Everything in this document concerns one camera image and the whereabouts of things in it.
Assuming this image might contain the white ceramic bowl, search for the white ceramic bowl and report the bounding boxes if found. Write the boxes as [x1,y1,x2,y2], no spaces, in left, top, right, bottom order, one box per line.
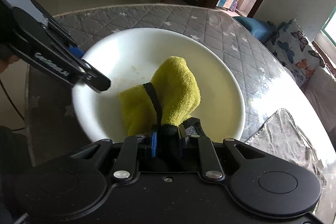
[72,28,245,143]

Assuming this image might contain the yellow and black cleaning cloth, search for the yellow and black cleaning cloth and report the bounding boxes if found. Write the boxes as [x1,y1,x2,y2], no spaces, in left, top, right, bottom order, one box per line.
[119,56,201,136]

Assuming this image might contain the person left hand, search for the person left hand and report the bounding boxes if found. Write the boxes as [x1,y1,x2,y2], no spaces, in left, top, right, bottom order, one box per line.
[0,55,19,73]

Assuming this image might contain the grey quilted table cover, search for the grey quilted table cover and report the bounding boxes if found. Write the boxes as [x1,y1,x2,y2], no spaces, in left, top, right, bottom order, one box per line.
[26,4,335,166]

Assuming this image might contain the grey towel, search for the grey towel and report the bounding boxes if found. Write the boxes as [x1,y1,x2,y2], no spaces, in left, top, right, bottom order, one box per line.
[245,109,327,188]

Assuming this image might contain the teal sofa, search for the teal sofa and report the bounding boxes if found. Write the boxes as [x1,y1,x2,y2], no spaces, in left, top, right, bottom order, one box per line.
[234,16,276,44]

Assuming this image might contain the large butterfly print pillow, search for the large butterfly print pillow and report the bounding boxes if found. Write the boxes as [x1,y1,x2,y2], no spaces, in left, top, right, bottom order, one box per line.
[265,18,325,86]

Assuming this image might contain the plain beige pillow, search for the plain beige pillow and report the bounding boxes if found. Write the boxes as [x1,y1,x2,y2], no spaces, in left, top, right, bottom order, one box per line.
[305,67,336,132]

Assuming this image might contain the green framed window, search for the green framed window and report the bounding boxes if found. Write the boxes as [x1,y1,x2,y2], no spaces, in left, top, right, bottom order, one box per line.
[314,9,336,63]

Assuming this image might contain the black cable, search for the black cable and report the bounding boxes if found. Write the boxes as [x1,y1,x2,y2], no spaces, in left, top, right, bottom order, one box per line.
[0,79,27,132]

